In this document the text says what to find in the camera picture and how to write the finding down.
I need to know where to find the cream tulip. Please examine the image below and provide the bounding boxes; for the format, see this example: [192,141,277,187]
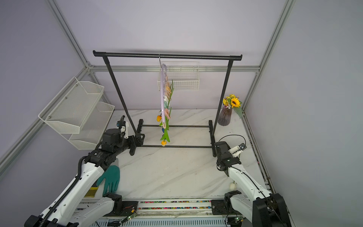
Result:
[159,108,171,147]

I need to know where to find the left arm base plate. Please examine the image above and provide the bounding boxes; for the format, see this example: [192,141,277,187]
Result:
[105,193,139,217]

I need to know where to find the sunflower bouquet in vase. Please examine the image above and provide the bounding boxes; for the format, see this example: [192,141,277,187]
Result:
[217,94,243,126]

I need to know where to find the black yellow work glove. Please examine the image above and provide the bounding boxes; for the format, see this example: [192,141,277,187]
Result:
[84,185,98,198]

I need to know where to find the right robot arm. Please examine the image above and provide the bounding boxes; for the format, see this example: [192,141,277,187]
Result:
[212,141,292,227]

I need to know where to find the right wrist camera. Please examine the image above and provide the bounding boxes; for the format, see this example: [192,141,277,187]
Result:
[228,143,247,158]

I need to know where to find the green work glove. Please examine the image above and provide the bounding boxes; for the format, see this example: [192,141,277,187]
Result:
[96,159,120,196]

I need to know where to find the pale yellow tulip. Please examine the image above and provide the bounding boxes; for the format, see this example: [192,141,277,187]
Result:
[167,80,174,106]

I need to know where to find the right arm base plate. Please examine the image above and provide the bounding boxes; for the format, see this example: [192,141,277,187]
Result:
[211,190,242,215]

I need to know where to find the orange tulip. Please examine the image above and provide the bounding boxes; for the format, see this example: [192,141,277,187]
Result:
[157,115,163,123]

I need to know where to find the white tulip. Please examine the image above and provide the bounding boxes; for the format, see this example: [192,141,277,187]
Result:
[229,183,237,191]

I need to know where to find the white mesh tiered shelf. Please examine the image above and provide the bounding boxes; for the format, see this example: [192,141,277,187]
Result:
[38,77,114,150]

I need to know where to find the white wire wall basket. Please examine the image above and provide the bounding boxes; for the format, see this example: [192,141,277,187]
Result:
[161,61,200,91]

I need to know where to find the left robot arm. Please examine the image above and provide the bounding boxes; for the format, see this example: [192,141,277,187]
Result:
[24,129,145,227]

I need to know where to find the black clothes rack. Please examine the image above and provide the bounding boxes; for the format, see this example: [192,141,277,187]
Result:
[93,50,243,157]

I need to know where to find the purple clip hanger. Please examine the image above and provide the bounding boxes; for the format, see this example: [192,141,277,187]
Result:
[159,56,170,130]

